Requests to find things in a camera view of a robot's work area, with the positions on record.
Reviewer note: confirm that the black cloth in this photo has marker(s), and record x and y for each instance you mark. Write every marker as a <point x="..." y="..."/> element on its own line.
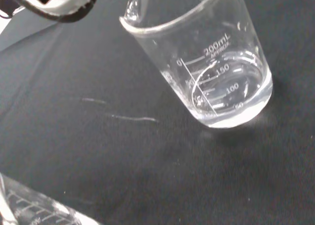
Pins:
<point x="147" y="173"/>

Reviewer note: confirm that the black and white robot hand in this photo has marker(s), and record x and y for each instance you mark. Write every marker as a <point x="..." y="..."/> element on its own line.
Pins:
<point x="61" y="6"/>

